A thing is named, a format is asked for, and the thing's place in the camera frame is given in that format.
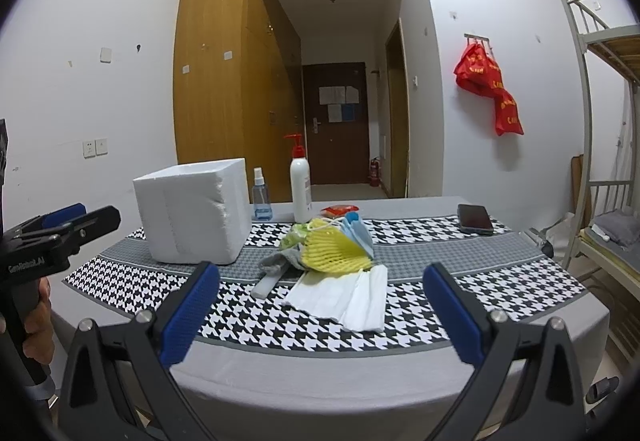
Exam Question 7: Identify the wooden wardrobe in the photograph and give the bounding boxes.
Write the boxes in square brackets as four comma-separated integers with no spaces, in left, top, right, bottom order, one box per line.
[174,0,304,203]

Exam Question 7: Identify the white pump bottle red top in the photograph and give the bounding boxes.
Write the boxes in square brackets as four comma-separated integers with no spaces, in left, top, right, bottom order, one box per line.
[285,134,312,223]

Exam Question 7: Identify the red fire extinguisher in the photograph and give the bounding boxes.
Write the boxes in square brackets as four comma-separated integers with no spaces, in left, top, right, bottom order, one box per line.
[369,157,380,187]

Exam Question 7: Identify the white wall switch plate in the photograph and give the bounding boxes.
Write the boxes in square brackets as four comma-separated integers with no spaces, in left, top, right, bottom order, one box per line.
[100,47,113,64]

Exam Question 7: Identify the brown side door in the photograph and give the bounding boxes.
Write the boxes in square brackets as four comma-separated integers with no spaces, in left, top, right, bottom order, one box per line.
[385,20,410,198]

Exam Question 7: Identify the person's left hand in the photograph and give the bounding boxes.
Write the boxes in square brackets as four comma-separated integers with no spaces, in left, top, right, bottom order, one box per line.
[23,277,54,365]

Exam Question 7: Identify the green wet wipes packet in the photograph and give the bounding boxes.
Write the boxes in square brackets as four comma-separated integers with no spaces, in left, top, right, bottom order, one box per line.
[278,223,310,250]

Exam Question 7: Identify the wall coat hook rail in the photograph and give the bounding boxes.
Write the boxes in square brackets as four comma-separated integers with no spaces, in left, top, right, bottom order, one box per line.
[464,33,490,46]

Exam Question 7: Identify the white tissue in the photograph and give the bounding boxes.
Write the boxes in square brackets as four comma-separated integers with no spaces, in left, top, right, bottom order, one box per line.
[284,265,388,333]

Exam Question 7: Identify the dark brown entrance door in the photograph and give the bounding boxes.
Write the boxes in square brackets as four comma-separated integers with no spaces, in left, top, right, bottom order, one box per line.
[303,62,370,186]

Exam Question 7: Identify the grey knitted cloth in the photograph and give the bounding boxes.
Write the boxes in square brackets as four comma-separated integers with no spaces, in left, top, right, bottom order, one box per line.
[259,248,305,275]

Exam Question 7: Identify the wall socket pair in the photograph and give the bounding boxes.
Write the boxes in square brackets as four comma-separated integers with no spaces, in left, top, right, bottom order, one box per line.
[82,138,108,160]

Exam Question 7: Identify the yellow foam fruit net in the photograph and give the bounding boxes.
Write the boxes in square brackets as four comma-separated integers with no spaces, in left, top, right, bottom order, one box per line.
[300,218,373,275]

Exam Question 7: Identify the houndstooth table runner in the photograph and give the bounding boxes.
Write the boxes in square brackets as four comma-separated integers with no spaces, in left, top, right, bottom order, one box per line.
[62,214,588,360]

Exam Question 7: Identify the white foam strip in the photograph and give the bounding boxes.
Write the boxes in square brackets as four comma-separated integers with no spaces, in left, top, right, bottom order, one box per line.
[250,265,300,300]

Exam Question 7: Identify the blue face mask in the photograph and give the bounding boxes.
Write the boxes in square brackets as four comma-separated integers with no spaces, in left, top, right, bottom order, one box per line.
[340,212,374,259]

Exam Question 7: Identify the wooden boards against wall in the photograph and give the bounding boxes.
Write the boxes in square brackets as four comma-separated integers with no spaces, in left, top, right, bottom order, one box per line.
[570,154,591,227]

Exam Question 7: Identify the red hanging bags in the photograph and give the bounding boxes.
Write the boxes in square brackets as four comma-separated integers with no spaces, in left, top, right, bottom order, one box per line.
[454,38,524,137]

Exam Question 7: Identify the metal bunk bed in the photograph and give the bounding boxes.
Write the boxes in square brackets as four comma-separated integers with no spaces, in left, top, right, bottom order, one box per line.
[561,0,639,363]

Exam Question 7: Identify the red snack packet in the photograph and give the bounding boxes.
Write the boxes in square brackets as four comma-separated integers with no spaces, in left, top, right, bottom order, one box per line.
[320,204,359,219]

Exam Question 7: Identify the white styrofoam box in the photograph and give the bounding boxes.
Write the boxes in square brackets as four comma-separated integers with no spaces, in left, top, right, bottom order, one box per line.
[134,158,252,265]

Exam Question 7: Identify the blue spray bottle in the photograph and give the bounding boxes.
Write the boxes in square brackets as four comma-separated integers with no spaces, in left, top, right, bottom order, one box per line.
[252,167,272,221]

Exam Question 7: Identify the black smartphone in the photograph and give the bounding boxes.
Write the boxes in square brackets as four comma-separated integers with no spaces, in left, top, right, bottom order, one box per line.
[457,204,494,235]

